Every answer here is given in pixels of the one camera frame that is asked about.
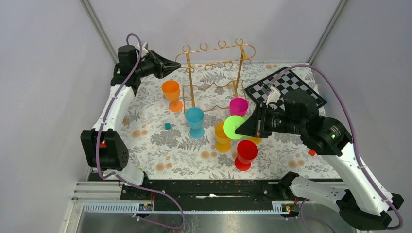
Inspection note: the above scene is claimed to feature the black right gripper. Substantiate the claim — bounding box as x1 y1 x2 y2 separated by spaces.
235 101 305 137

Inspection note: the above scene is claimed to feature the small orange red piece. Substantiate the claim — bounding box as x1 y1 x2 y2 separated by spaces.
308 150 316 156

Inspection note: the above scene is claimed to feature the magenta plastic wine glass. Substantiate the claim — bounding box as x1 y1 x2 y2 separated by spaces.
229 97 249 117

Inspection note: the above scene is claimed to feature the yellow plastic wine glass front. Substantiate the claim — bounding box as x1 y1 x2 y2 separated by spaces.
214 121 231 153

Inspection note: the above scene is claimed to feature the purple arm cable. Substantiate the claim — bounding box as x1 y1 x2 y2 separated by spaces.
267 64 405 230
96 33 187 230

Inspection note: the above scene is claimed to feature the green plastic wine glass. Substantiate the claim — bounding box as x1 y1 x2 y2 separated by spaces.
223 115 249 140

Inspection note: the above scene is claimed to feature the yellow plastic wine glass right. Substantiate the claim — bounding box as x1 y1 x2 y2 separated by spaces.
247 137 262 144

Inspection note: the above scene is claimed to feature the orange plastic wine glass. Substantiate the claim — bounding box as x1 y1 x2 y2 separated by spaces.
161 80 183 112

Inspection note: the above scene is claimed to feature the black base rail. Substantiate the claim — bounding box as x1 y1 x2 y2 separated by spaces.
120 180 304 212

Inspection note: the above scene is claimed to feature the yellow plastic wine glass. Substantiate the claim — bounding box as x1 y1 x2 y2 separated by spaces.
214 121 231 153
247 137 262 144

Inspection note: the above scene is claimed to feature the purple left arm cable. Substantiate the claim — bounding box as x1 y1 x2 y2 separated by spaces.
96 33 187 230

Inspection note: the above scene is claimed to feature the blue plastic wine glass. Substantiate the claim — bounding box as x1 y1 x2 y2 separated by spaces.
185 107 205 139

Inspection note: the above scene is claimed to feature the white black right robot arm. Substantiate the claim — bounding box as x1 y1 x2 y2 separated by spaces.
233 89 404 231

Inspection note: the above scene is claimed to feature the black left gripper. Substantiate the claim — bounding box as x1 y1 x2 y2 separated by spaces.
134 50 181 80

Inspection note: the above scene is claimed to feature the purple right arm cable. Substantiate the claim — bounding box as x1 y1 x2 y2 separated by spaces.
267 64 405 230

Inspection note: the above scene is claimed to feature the red plastic wine glass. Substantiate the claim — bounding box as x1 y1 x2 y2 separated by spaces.
235 140 258 171

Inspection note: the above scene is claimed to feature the black white checkerboard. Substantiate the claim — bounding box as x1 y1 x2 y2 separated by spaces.
245 67 327 110

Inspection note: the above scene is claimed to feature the gold wire wine glass rack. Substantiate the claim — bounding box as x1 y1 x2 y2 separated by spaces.
175 38 257 112

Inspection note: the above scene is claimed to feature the small teal cube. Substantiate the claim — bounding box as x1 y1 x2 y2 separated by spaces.
165 123 172 130

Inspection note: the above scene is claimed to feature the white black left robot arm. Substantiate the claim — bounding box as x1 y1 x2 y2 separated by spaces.
80 45 181 200

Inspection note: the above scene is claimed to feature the floral patterned table mat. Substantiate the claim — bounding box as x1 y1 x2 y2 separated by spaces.
119 63 338 180

